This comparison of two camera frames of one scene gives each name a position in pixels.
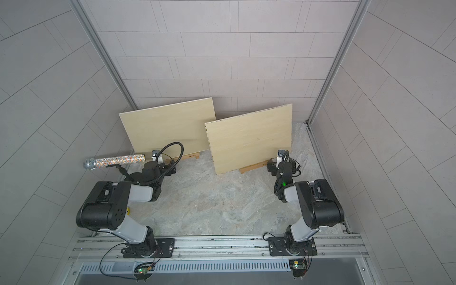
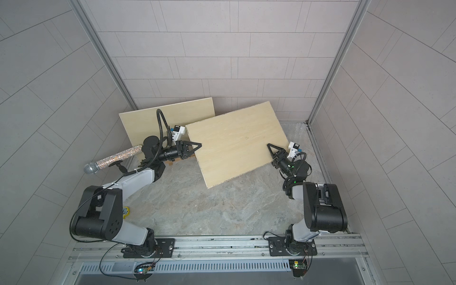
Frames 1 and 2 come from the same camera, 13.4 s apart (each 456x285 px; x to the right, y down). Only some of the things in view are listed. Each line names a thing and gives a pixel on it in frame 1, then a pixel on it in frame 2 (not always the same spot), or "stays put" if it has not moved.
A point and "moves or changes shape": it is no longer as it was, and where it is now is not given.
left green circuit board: x=143 y=271 stays put
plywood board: x=241 y=141 moves or changes shape
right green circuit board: x=298 y=266 stays put
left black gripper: x=170 y=172 to x=180 y=150
